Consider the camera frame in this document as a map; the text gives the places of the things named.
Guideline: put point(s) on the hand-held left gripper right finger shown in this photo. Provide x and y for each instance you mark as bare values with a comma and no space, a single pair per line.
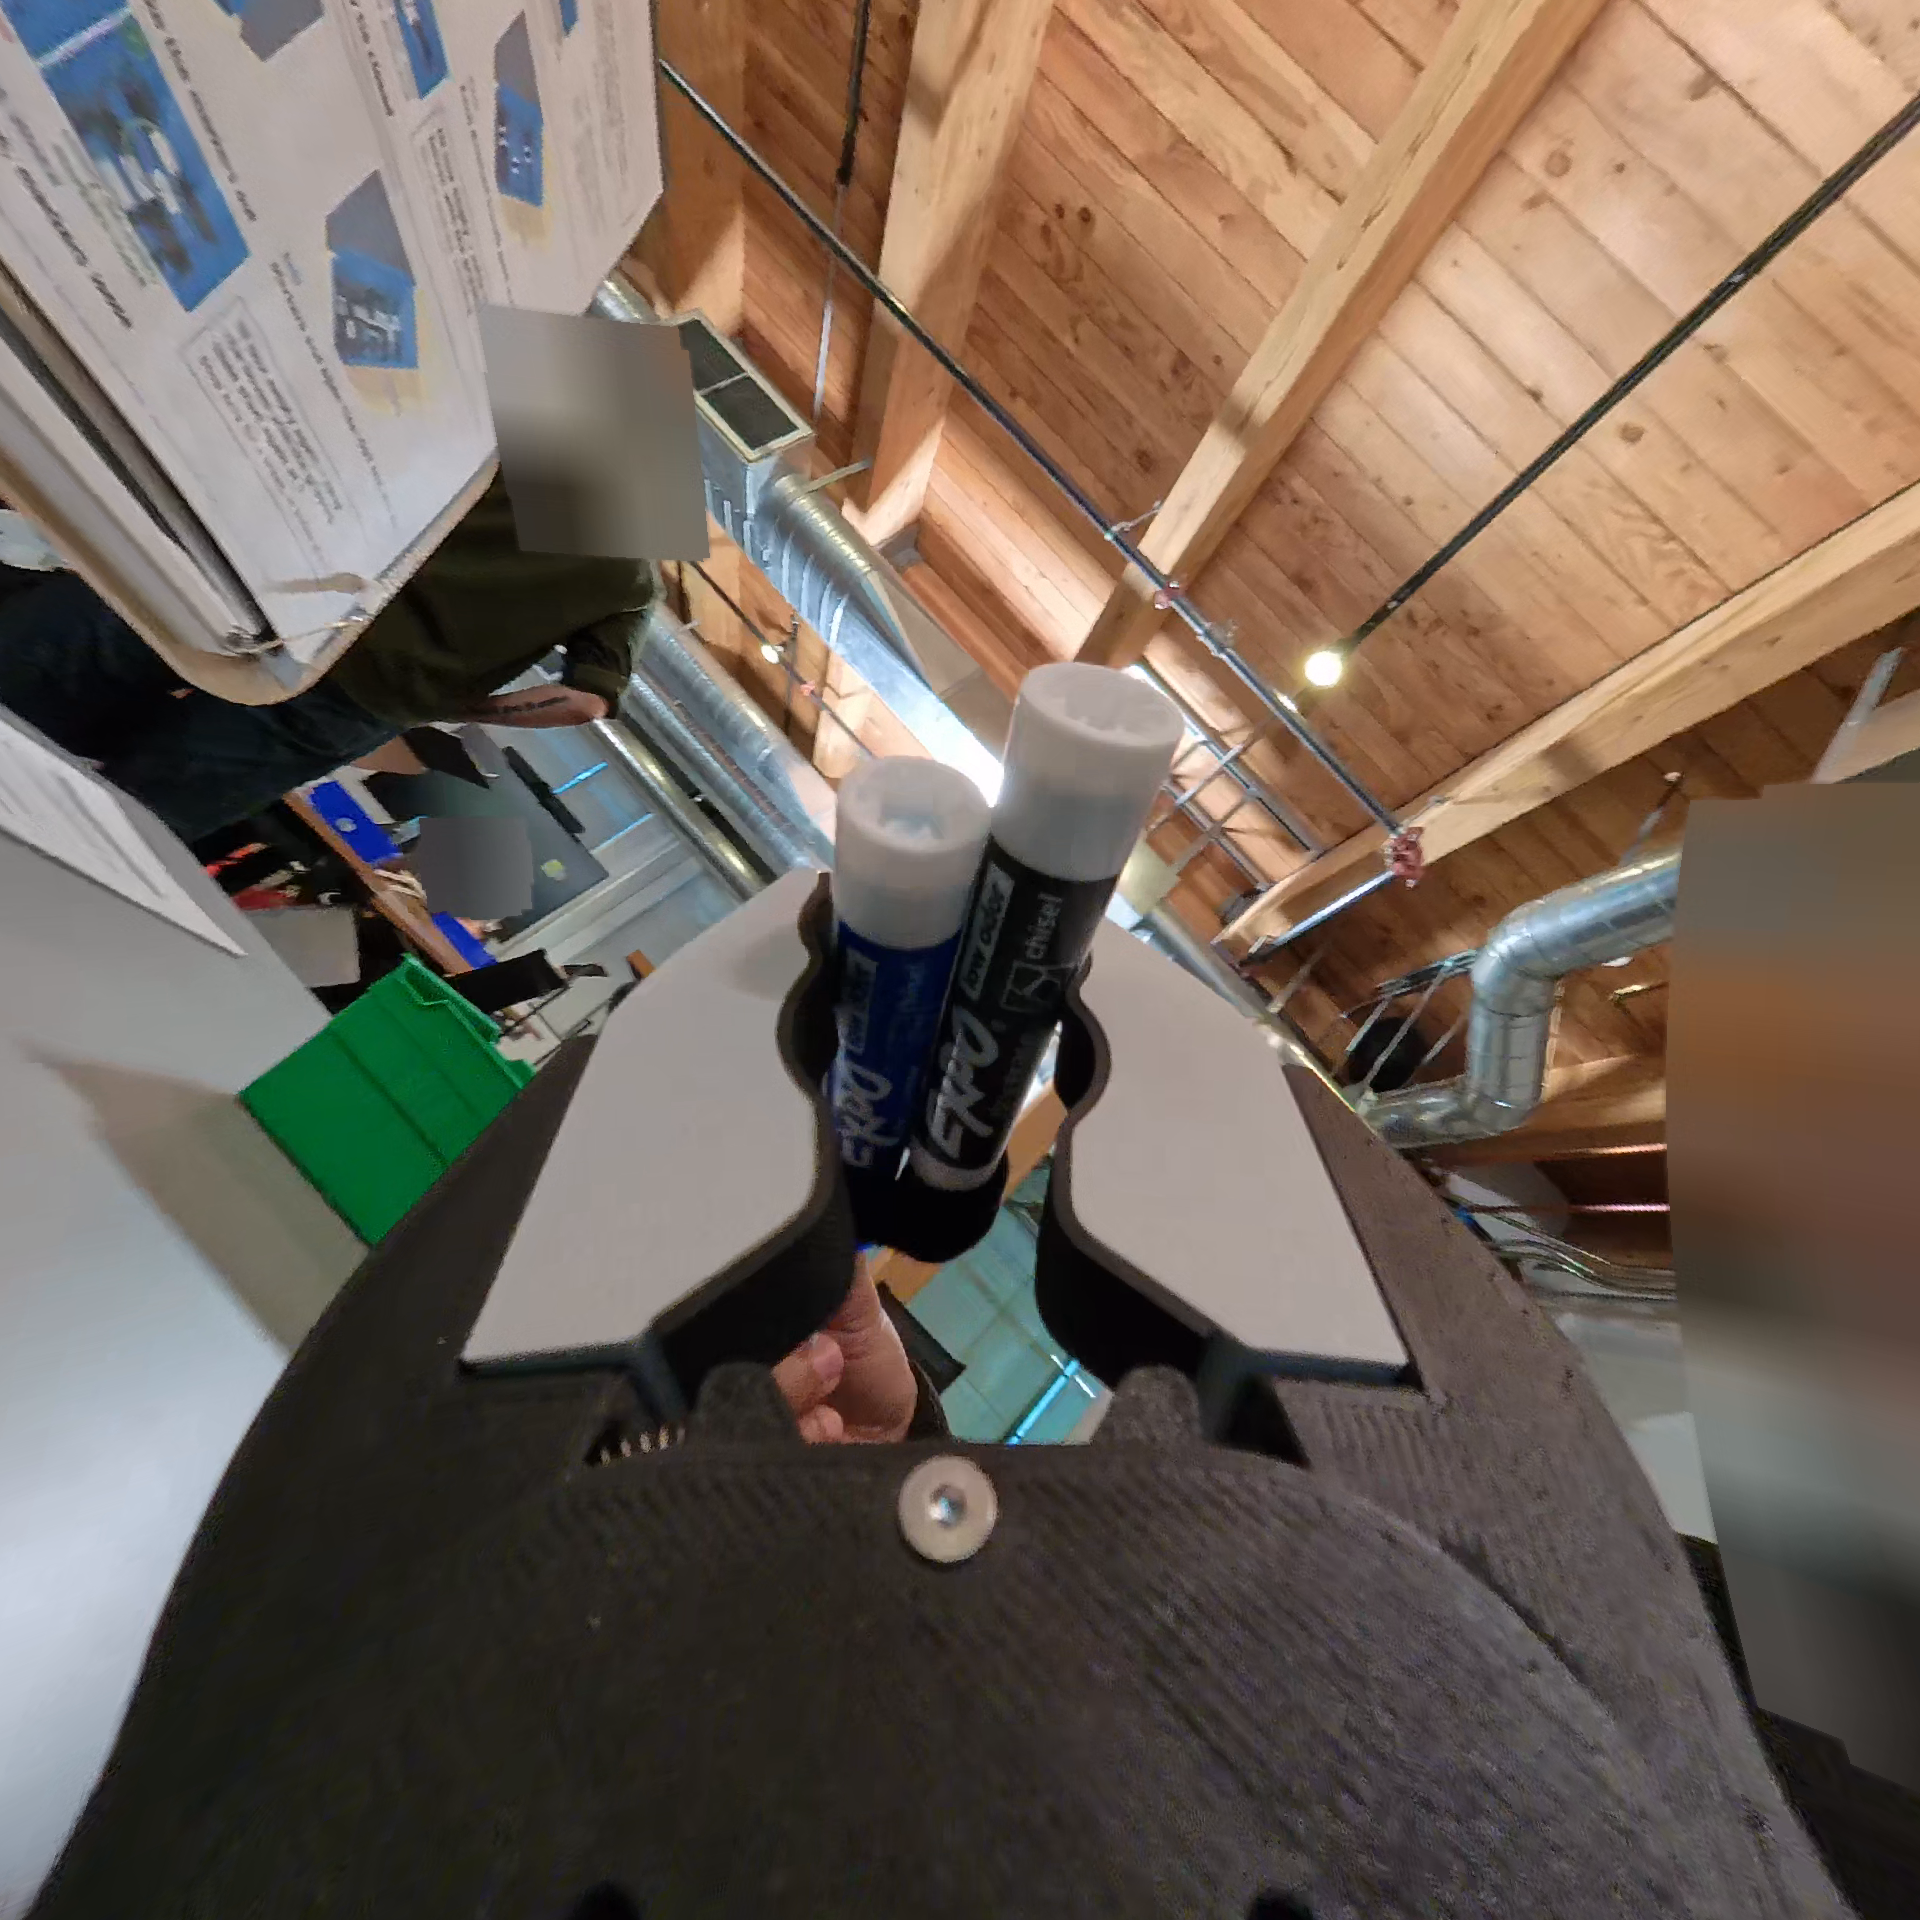
1215,1199

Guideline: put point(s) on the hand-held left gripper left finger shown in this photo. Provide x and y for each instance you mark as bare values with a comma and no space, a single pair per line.
674,1186

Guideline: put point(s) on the black marker tie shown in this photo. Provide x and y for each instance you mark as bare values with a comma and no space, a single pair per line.
937,1223

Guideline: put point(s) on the green plastic bin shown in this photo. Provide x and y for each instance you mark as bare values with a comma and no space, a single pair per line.
374,1097

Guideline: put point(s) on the blue dry erase marker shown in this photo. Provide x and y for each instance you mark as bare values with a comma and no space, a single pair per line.
901,841

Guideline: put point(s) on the black dry erase marker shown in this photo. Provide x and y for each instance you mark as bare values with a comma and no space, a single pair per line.
1079,752

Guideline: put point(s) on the grey desk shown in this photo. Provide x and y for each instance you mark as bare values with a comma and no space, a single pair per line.
118,1276

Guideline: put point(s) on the black panel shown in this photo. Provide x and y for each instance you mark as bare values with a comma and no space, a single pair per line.
562,854

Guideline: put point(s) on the long wooden table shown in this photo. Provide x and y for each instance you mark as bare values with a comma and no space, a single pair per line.
374,886

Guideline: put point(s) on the ceiling lamp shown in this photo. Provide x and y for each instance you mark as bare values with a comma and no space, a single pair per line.
1323,668

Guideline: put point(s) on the laminated paper sheet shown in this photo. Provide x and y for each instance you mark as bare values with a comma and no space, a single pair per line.
90,841

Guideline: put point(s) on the white document stand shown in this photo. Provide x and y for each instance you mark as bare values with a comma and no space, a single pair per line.
196,659

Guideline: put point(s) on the long metal ceiling pipe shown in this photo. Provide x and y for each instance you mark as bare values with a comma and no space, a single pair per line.
1049,465

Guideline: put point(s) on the ceiling vent grille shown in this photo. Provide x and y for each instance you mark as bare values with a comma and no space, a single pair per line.
742,390

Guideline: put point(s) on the bent silver duct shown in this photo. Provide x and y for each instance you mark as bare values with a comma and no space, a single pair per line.
1514,991

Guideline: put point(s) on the silver spiral duct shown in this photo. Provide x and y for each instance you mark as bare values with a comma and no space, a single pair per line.
703,736

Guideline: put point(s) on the large sheet metal duct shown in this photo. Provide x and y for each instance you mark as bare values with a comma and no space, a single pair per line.
854,602

